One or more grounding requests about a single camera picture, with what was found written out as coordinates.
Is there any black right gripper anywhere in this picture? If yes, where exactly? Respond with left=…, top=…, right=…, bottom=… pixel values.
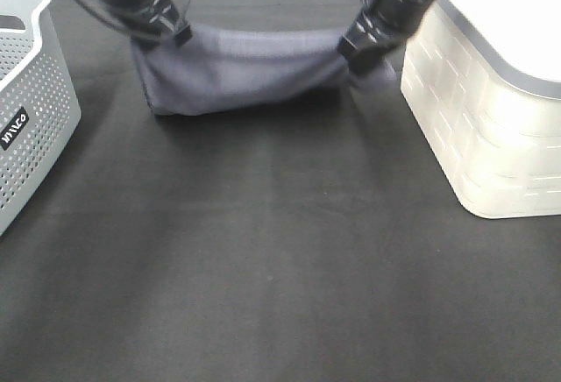
left=337, top=0, right=435, bottom=76

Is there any blue-grey microfibre towel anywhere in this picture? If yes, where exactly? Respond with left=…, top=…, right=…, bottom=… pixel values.
left=131, top=24, right=397, bottom=117

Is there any white plastic basket grey rim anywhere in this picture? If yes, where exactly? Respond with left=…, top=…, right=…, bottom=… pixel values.
left=401, top=0, right=560, bottom=219

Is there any grey perforated plastic basket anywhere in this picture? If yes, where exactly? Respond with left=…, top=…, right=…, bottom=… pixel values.
left=1, top=0, right=82, bottom=230

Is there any black felt table mat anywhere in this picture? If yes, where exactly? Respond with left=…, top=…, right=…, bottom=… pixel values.
left=1, top=0, right=560, bottom=381

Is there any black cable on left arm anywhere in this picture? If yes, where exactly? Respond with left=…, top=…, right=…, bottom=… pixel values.
left=41, top=0, right=193, bottom=44

